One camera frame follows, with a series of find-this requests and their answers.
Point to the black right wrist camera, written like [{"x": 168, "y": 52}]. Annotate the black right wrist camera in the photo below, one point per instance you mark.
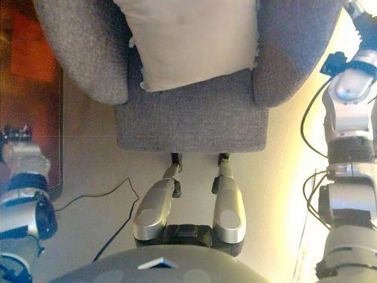
[{"x": 334, "y": 63}]

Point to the right robot hand black glove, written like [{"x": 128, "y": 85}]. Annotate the right robot hand black glove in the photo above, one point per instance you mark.
[{"x": 368, "y": 26}]

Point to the robot right arm silver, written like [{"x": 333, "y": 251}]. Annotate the robot right arm silver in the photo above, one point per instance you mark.
[{"x": 347, "y": 118}]

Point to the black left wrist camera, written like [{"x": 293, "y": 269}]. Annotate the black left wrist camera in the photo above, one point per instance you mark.
[{"x": 17, "y": 134}]

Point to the grey fabric armchair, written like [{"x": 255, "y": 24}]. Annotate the grey fabric armchair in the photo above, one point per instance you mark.
[{"x": 191, "y": 123}]

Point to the grey robot torso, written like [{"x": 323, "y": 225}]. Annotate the grey robot torso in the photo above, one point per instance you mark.
[{"x": 117, "y": 271}]

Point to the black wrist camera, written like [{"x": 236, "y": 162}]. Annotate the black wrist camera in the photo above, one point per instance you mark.
[
  {"x": 334, "y": 63},
  {"x": 17, "y": 134}
]

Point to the robot left arm silver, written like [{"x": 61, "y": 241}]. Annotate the robot left arm silver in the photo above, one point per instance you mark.
[{"x": 20, "y": 212}]

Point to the white fringed cushion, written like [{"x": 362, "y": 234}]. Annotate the white fringed cushion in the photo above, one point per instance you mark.
[{"x": 191, "y": 44}]

